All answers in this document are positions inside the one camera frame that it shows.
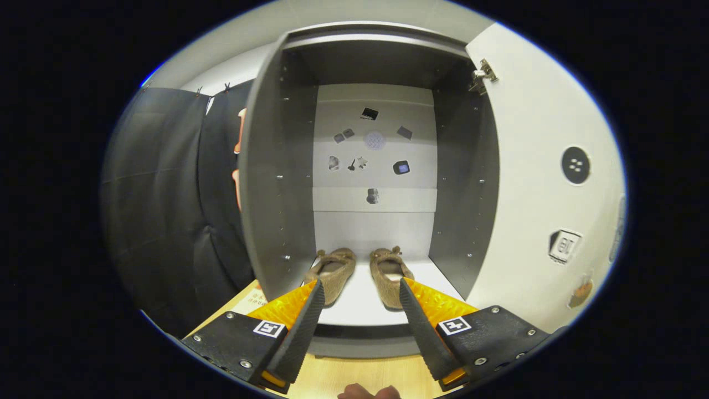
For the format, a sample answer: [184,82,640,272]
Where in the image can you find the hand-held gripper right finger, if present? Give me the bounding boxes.
[399,277,552,391]

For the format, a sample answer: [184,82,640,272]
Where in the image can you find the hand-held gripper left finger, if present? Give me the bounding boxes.
[180,279,326,394]

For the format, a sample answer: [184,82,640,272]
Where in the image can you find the brown shoe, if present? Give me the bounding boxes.
[304,248,357,307]
[369,246,415,310]

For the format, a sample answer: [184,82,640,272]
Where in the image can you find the dark grey shoe cabinet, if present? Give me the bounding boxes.
[238,21,500,360]

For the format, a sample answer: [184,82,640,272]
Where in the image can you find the beige shoe cabinet door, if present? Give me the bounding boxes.
[464,22,628,334]

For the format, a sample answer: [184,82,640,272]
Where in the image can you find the white cabinet shelf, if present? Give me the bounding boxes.
[302,256,466,326]

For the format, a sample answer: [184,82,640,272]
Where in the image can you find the metal door hinge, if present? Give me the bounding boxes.
[468,58,499,96]

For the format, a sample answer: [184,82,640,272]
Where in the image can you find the beige book with orange patch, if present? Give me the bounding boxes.
[232,280,269,316]

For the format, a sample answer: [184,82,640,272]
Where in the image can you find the black backdrop cloth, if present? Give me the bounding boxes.
[100,80,258,339]

